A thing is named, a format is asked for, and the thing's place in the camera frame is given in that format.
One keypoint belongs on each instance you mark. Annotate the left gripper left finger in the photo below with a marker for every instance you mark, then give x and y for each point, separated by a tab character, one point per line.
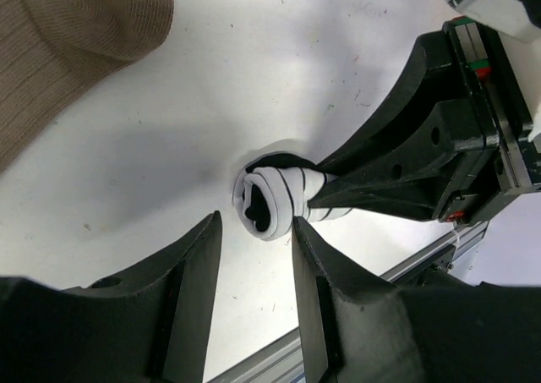
147	323

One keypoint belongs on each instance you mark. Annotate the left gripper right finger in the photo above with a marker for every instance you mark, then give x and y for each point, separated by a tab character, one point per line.
450	332

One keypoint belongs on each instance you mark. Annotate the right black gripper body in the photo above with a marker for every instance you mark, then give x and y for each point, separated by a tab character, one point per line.
513	169

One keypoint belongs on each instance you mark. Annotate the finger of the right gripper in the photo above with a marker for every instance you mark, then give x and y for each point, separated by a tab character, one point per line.
419	178
427	78

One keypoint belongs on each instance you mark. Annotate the white black striped sock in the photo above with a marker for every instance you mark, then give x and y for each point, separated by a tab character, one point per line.
271	191

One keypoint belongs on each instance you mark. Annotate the brown sock red stripes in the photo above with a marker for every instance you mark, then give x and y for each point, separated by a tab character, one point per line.
53	51

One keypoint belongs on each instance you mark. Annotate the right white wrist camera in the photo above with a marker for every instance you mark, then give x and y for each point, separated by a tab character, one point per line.
506	16

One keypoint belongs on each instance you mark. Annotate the aluminium table rail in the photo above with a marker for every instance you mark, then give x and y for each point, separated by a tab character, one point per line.
331	289

